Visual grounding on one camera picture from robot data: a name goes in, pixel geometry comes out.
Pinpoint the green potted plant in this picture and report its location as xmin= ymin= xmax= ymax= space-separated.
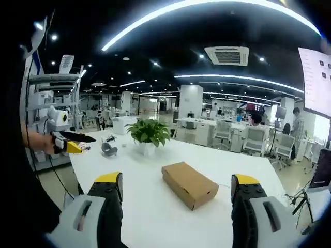
xmin=125 ymin=118 xmax=172 ymax=156

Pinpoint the grey curved holder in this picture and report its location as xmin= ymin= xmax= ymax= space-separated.
xmin=100 ymin=143 xmax=118 ymax=158

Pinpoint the white pillar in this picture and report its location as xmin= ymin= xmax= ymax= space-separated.
xmin=179 ymin=84 xmax=204 ymax=119

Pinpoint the white storage box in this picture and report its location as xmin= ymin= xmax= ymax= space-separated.
xmin=113 ymin=116 xmax=138 ymax=135

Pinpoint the large wall screen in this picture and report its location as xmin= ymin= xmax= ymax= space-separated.
xmin=297 ymin=47 xmax=331 ymax=118

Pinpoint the long ceiling light strip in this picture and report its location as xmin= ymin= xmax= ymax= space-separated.
xmin=101 ymin=0 xmax=322 ymax=51

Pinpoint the white office chair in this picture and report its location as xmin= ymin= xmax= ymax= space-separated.
xmin=274 ymin=133 xmax=296 ymax=170
xmin=214 ymin=121 xmax=233 ymax=150
xmin=242 ymin=126 xmax=270 ymax=157

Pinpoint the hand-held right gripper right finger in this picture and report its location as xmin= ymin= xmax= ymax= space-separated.
xmin=231 ymin=174 xmax=298 ymax=248

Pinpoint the brown cardboard shoe box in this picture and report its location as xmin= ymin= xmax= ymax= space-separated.
xmin=161 ymin=161 xmax=219 ymax=210

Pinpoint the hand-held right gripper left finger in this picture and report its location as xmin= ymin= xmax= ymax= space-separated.
xmin=46 ymin=170 xmax=127 ymax=248

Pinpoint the person's dark clothing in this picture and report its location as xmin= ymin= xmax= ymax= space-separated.
xmin=0 ymin=15 xmax=62 ymax=248

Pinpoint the black tripod stand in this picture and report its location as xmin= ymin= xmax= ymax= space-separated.
xmin=285 ymin=190 xmax=315 ymax=229

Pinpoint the thin ceiling light strip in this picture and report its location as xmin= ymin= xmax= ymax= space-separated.
xmin=173 ymin=74 xmax=305 ymax=94

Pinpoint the ceiling air conditioner vent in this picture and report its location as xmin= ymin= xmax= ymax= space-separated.
xmin=204 ymin=46 xmax=249 ymax=67

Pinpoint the dark monitor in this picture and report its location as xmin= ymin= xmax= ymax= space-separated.
xmin=309 ymin=148 xmax=331 ymax=189

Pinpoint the metal shelf rack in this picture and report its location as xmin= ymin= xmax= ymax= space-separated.
xmin=27 ymin=54 xmax=85 ymax=167

